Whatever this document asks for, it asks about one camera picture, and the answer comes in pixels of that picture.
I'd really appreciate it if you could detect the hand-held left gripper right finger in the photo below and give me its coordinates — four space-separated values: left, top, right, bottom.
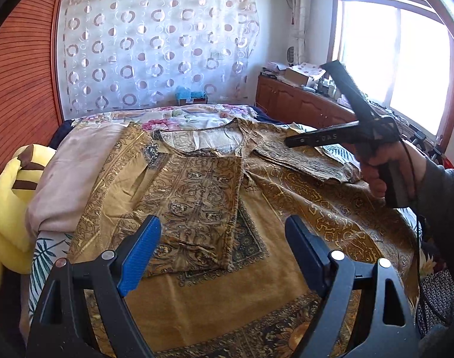
284 214 421 358

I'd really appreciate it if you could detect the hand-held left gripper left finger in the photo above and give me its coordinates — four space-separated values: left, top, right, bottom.
26 214 162 358

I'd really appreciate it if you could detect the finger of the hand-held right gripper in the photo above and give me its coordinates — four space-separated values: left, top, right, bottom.
319 60 380 125
284 121 362 149

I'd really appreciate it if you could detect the golden patterned garment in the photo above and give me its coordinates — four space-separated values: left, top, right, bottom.
66 117 421 358

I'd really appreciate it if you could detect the person's right forearm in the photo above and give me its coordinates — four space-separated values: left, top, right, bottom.
413 158 454 280

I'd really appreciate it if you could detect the person's right hand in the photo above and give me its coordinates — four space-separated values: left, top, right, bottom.
361 140 427 204

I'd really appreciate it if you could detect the wooden cabinet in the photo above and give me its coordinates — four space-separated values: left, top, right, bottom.
256 72 362 131

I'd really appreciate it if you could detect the cardboard box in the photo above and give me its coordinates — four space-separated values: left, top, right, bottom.
283 63 326 87

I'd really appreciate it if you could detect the window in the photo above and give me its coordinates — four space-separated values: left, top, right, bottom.
329 0 454 138

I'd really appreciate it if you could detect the patterned window curtain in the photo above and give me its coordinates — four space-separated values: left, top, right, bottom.
290 0 313 66

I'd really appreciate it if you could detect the palm leaf bed sheet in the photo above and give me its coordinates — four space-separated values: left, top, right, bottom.
27 142 423 319

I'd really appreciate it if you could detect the floral quilt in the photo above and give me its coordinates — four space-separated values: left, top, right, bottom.
72 104 265 153

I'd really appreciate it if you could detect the blue toy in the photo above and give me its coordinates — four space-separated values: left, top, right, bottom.
175 86 207 107

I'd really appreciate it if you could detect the yellow plush toy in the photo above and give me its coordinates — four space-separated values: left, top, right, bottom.
0 143 58 291

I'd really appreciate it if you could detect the dotted dark cloth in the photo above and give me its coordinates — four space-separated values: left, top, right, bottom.
417 265 454 336

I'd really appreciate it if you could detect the dark blue bed sheet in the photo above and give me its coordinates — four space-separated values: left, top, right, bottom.
48 110 287 150

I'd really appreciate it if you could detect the circle patterned sheer curtain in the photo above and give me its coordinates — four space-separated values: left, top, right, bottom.
61 0 261 114

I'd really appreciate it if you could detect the wooden wardrobe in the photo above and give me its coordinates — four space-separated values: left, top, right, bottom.
0 0 71 180

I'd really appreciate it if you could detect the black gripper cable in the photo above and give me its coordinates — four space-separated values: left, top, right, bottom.
398 134 451 325

